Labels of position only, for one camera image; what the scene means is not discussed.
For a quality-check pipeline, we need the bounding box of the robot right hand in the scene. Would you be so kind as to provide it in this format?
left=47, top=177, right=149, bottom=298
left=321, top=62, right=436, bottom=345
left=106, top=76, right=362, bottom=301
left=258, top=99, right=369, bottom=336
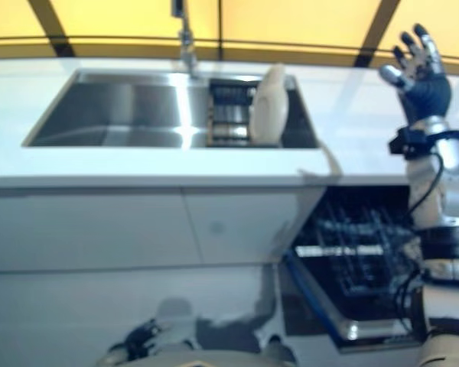
left=378, top=23, right=453, bottom=125

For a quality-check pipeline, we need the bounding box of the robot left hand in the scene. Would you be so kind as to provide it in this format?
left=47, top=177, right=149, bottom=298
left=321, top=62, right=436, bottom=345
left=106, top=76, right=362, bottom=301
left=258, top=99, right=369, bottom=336
left=124, top=319, right=161, bottom=352

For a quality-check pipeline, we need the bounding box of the grey robot left leg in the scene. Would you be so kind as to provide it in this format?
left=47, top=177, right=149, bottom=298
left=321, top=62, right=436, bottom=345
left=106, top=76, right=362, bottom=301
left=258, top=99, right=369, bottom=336
left=152, top=328, right=200, bottom=360

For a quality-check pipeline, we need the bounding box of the grey robot leg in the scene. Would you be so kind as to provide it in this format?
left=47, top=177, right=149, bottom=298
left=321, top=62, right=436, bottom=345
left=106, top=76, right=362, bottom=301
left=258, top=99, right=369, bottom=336
left=265, top=336, right=296, bottom=367
left=152, top=328, right=200, bottom=360

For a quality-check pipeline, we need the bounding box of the grey robot torso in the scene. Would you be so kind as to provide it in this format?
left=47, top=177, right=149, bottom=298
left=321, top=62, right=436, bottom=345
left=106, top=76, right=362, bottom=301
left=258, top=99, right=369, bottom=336
left=137, top=353, right=303, bottom=367

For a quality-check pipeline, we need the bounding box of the grey robot right leg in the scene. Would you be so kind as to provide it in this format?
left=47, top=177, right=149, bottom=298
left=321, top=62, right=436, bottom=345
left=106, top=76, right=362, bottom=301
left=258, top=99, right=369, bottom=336
left=265, top=336, right=296, bottom=367

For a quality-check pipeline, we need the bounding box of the narrow white cabinet door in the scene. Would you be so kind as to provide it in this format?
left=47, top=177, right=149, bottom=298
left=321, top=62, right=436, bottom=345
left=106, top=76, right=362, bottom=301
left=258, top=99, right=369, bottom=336
left=181, top=189, right=322, bottom=265

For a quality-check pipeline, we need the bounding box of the black dish drying rack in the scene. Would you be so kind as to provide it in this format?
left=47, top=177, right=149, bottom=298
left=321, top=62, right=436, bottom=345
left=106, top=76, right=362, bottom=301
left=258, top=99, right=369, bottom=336
left=205, top=76, right=263, bottom=148

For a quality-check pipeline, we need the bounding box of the stainless steel sink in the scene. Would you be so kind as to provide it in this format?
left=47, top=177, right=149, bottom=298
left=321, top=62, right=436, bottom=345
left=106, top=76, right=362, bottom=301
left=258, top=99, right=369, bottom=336
left=21, top=68, right=322, bottom=150

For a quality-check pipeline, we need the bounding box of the chrome kitchen faucet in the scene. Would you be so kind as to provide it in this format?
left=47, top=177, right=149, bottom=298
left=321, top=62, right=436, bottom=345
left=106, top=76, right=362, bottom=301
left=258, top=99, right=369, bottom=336
left=171, top=0, right=200, bottom=80

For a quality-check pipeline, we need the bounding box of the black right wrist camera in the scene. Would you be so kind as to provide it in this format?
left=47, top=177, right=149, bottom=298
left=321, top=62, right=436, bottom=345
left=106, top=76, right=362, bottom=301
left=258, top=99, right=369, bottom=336
left=388, top=128, right=431, bottom=158

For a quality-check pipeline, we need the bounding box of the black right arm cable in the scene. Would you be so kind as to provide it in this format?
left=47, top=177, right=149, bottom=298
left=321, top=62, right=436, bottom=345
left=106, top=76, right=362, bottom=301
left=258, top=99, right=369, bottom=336
left=405, top=151, right=444, bottom=217

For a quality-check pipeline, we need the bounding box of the dishwasher wire rack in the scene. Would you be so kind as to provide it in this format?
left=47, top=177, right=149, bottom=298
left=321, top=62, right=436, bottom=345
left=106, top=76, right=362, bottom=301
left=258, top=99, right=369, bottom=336
left=305, top=190, right=425, bottom=299

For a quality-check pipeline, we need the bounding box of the black window frame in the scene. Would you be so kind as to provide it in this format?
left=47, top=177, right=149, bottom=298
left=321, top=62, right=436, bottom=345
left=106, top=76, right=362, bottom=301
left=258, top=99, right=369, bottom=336
left=0, top=0, right=459, bottom=70

